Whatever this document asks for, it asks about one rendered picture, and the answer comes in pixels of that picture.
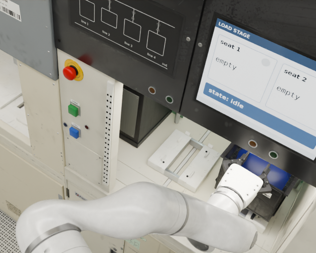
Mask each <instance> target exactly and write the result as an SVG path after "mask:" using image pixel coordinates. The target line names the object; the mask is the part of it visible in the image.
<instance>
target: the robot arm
mask: <svg viewBox="0 0 316 253"><path fill-rule="evenodd" d="M249 154H250V152H249V151H248V152H247V153H246V154H243V155H242V156H241V158H238V159H232V160H223V162H222V166H223V169H224V172H225V174H224V176H223V177H222V179H221V181H220V183H219V184H218V186H217V189H216V191H215V192H214V193H212V194H211V195H210V198H209V200H208V201H207V202H205V201H202V200H200V199H198V198H195V197H193V196H191V195H188V194H185V193H182V192H179V191H176V190H173V189H170V188H167V187H164V186H161V185H158V184H155V183H151V182H136V183H132V184H130V185H127V186H125V187H123V188H121V189H120V190H118V191H116V192H114V193H112V194H110V195H108V196H105V197H102V198H99V199H94V200H86V201H75V200H62V199H47V200H42V201H39V202H36V203H34V204H32V205H31V206H29V207H28V208H27V209H25V210H24V212H23V213H22V214H21V215H20V217H19V218H18V221H17V224H16V239H17V243H18V246H19V248H20V251H21V253H92V252H91V250H90V248H89V247H88V245H87V243H86V242H85V240H84V238H83V237H82V235H81V233H80V232H82V231H85V230H89V231H92V232H95V233H98V234H102V235H105V236H108V237H112V238H116V239H126V240H130V239H137V238H141V237H143V236H146V235H148V234H159V235H169V236H184V237H186V238H187V240H188V241H189V242H190V244H191V245H192V246H194V247H195V248H196V249H198V250H200V251H202V252H207V253H210V252H212V251H214V249H215V248H217V249H220V250H223V251H227V252H233V253H243V252H247V251H249V250H250V249H252V248H253V247H254V245H255V243H256V241H257V236H258V232H257V228H256V226H255V225H254V224H253V223H252V222H251V221H249V220H246V219H244V218H242V217H239V216H238V215H239V213H240V212H241V210H242V209H244V208H246V207H247V206H248V205H249V204H250V203H251V202H252V200H253V199H254V198H255V197H256V195H257V194H266V193H270V192H271V190H272V189H271V187H270V185H269V181H268V179H267V175H268V173H269V172H270V170H271V169H270V168H269V167H270V165H271V164H270V163H268V165H267V166H266V167H265V169H264V170H263V172H262V174H261V175H260V176H256V175H254V174H253V173H251V172H249V171H248V170H246V169H245V168H243V167H241V166H242V165H243V164H244V162H245V161H246V160H247V158H248V156H249ZM229 165H230V167H229ZM262 185H263V186H264V187H265V188H261V187H262Z"/></svg>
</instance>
